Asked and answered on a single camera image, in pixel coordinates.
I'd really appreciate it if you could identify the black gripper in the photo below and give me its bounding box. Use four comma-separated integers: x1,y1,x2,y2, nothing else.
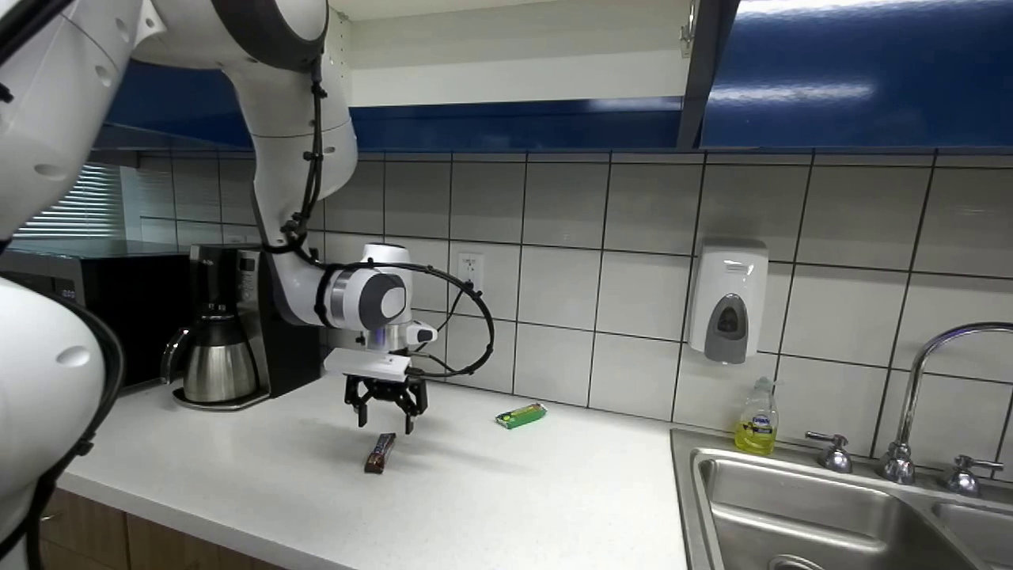
342,373,432,438

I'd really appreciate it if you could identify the brown candy bar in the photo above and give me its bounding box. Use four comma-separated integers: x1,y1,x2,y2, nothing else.
361,432,399,478

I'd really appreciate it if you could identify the blue cupboard door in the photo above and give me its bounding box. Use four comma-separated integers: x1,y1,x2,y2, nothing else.
675,0,1013,155
100,57,262,151

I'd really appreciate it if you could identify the steel black coffee maker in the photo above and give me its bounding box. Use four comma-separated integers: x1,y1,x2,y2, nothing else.
168,242,329,416

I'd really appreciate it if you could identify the steel coffee carafe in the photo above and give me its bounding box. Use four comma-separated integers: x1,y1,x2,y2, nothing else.
158,304,262,408

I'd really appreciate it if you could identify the black microwave oven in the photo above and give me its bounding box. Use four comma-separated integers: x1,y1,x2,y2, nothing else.
0,249,198,396

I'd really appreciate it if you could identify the wooden base cabinet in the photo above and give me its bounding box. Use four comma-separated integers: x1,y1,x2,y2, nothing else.
31,487,279,570

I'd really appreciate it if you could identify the yellow dish soap bottle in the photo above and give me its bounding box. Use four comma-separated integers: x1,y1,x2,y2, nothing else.
730,376,782,460

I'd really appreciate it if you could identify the stainless steel sink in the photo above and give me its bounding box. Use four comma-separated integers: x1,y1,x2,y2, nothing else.
668,424,1013,570

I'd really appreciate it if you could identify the chrome gooseneck faucet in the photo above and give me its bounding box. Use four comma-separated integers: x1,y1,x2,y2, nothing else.
876,321,1013,487

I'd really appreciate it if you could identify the white wrist mount plate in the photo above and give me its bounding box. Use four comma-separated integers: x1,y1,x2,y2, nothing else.
321,347,418,387

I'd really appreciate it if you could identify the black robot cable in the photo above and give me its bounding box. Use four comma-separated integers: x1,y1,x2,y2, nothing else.
277,72,497,383

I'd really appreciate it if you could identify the white wall outlet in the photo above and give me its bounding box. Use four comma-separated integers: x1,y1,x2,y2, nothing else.
449,243,492,293

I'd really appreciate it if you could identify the white wall soap dispenser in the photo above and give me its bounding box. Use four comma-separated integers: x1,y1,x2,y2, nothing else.
688,243,771,368

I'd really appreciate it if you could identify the white interior wall cupboard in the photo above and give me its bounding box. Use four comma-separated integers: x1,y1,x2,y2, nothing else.
312,0,705,155

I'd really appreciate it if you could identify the chrome faucet handle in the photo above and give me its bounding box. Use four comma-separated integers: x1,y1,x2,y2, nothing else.
803,432,857,476
942,453,1006,497

